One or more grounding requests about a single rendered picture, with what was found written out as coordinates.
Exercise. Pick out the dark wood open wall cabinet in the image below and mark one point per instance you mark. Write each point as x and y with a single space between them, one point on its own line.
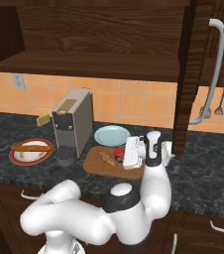
100 39

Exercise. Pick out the dark wood open cabinet door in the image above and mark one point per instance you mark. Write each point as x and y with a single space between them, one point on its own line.
186 82
1 36

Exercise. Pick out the golden croissant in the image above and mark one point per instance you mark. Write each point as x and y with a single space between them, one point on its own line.
106 158

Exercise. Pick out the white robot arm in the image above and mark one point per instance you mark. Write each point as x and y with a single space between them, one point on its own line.
84 221

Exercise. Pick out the red jam jar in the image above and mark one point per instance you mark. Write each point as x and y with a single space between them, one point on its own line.
119 153

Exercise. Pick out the dark wood lower cabinet door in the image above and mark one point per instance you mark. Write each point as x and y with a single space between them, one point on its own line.
203 244

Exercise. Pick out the red rimmed white plate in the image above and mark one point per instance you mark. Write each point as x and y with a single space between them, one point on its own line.
31 158

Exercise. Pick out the hanging slotted spoon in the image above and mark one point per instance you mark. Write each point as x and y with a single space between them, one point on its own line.
206 111

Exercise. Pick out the hanging dark spatula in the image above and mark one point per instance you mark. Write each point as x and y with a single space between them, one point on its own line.
219 109

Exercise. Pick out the wooden cutting board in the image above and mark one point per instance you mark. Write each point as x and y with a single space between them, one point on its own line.
95 163

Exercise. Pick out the long brown pastry stick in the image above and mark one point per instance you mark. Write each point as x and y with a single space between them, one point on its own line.
31 148

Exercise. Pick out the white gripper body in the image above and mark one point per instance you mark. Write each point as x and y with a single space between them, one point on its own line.
132 153

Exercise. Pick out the grey coffee machine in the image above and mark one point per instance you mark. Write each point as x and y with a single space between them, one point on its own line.
79 115

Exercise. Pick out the light blue plate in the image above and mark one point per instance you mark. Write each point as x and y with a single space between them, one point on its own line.
111 135

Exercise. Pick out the yellow block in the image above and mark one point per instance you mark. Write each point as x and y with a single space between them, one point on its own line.
43 120

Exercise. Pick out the grey wall outlet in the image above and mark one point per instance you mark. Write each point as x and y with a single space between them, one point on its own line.
18 81

